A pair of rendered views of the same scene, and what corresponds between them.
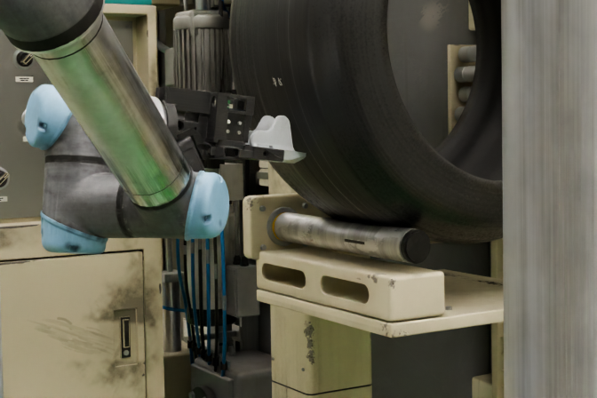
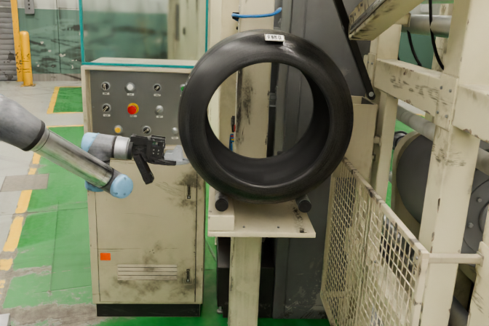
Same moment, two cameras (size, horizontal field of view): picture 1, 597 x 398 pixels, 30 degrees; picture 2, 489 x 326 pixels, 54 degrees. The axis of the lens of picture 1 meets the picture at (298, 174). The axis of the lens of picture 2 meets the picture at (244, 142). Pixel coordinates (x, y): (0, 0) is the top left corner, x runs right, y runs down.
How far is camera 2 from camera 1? 101 cm
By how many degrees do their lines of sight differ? 29
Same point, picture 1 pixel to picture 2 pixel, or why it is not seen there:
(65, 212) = not seen: hidden behind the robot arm
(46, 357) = (158, 194)
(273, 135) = (173, 155)
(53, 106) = (84, 142)
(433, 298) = (228, 224)
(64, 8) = (22, 142)
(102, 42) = (46, 147)
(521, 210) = not seen: outside the picture
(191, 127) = (140, 150)
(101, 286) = (180, 172)
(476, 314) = (249, 233)
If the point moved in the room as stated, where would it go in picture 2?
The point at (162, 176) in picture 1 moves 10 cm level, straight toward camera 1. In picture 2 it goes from (94, 180) to (71, 191)
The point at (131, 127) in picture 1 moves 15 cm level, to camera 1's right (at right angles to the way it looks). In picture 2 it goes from (72, 168) to (111, 177)
